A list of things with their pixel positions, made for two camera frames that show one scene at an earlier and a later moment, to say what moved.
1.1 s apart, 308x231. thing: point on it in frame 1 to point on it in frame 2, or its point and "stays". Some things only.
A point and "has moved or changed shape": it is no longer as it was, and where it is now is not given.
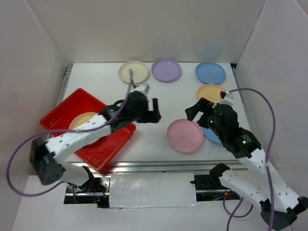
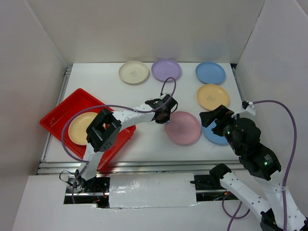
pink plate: (185, 136) has moved or changed shape
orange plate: (81, 118) stays
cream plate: (140, 71) stays
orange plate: (211, 92) stays
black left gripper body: (141, 116) to (164, 119)
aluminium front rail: (154, 167) stays
